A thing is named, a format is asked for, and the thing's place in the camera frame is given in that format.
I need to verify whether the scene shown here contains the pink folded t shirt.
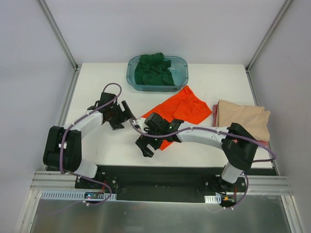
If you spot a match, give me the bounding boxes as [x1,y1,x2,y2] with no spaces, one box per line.
[212,104,268,147]

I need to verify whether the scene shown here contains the orange t shirt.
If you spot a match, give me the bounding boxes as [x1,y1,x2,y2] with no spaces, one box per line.
[140,85,213,151]

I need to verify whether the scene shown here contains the left white cable duct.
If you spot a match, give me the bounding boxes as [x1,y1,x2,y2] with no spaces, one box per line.
[41,190,117,202]

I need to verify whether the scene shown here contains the white cable duct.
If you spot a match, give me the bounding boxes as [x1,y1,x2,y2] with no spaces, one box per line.
[204,195,222,204]
[41,190,117,202]

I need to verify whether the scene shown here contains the left aluminium frame post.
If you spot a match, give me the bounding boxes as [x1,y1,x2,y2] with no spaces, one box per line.
[37,0,82,71]

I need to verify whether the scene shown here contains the beige folded t shirt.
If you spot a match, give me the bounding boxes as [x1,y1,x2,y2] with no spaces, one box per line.
[216,100,271,142]

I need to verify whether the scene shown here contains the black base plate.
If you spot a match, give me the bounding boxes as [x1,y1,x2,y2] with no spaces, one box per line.
[46,163,279,203]

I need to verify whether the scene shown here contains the aluminium frame post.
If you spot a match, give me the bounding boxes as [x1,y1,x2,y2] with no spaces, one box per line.
[244,0,294,73]
[37,0,82,71]

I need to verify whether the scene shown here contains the right aluminium frame post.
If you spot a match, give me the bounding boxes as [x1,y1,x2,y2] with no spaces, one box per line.
[244,0,294,73]

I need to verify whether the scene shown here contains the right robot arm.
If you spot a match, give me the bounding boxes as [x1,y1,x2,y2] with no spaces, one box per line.
[130,113,259,192]

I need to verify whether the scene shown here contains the teal plastic bin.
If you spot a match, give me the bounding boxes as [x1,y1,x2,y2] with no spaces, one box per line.
[126,55,189,92]

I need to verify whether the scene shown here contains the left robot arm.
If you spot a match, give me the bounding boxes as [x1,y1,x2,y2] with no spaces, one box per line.
[43,92,135,189]

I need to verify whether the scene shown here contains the dark green t shirt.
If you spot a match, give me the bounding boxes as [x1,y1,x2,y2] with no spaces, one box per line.
[134,52,174,86]

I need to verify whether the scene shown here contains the right white cable duct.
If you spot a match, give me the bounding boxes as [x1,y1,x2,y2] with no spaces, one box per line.
[204,195,222,204]

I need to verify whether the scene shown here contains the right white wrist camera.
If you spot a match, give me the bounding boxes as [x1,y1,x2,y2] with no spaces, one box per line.
[135,117,148,130]

